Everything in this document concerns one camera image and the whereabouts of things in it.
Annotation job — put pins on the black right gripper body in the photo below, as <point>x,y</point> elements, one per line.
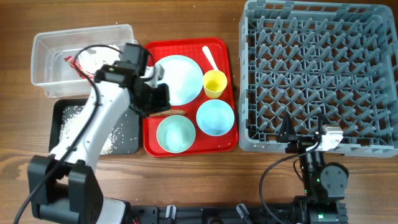
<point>300,144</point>

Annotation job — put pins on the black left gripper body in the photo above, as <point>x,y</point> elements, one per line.
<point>149,98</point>

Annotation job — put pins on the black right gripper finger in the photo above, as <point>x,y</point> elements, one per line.
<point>287,132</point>
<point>322,122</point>

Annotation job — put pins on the brown bread stick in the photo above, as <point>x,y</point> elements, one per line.
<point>166,113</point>

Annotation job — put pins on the mint green bowl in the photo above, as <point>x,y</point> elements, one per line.
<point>175,134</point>

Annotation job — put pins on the white napkin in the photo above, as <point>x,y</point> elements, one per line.
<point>94,58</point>

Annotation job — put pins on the red snack wrapper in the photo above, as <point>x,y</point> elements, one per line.
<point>77,67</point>

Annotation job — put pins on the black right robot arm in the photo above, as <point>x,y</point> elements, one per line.
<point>324,183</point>

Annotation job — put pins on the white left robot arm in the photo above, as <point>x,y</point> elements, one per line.
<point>63,187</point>

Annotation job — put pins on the black waste tray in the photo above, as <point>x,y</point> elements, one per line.
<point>128,124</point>

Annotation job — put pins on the grey plastic dishwasher rack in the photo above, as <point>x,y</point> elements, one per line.
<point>310,58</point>

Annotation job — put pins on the clear plastic waste bin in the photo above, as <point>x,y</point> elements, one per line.
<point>49,68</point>

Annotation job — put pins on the light blue plate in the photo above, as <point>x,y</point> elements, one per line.
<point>184,78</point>

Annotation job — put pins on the pile of white rice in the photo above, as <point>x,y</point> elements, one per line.
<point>70,115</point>

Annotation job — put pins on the red plastic tray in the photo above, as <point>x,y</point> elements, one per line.
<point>192,48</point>

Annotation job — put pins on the yellow plastic cup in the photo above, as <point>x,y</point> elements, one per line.
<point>214,83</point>

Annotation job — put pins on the light blue bowl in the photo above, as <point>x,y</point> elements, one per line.
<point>215,117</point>

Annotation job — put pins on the white plastic spoon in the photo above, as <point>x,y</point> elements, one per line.
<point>208,55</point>

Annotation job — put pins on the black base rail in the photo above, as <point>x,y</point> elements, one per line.
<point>286,212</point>

